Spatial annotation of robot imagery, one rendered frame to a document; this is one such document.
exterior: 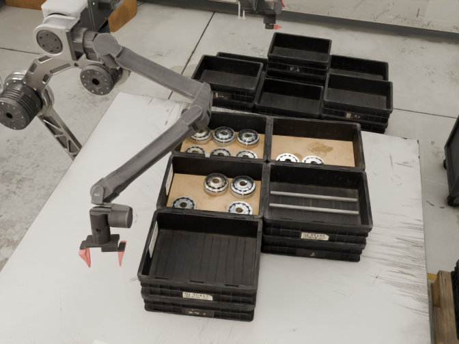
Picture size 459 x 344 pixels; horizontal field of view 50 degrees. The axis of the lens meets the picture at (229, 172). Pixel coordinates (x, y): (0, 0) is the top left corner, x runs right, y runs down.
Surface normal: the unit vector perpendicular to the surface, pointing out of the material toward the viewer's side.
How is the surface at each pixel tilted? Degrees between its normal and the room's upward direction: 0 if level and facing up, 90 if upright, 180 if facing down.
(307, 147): 0
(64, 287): 0
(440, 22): 90
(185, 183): 0
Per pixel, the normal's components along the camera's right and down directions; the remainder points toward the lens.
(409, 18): -0.22, 0.69
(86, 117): 0.02, -0.70
